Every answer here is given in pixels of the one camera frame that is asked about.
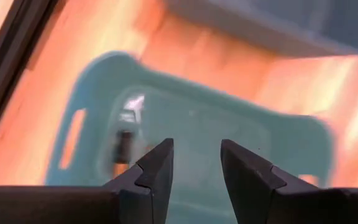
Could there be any dark blue-grey plastic bin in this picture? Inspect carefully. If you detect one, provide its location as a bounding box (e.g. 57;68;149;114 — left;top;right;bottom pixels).
163;0;358;58

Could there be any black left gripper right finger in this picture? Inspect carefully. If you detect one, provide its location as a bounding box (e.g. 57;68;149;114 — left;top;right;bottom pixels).
221;139;358;224

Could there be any black and copper AA battery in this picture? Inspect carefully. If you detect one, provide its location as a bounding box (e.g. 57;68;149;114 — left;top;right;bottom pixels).
112;129;136;178
118;95;145;124

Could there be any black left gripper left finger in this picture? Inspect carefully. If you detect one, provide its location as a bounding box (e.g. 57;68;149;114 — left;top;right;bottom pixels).
0;138;174;224

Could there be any teal plastic bin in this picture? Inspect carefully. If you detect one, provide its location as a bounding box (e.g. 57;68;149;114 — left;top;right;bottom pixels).
44;51;335;224

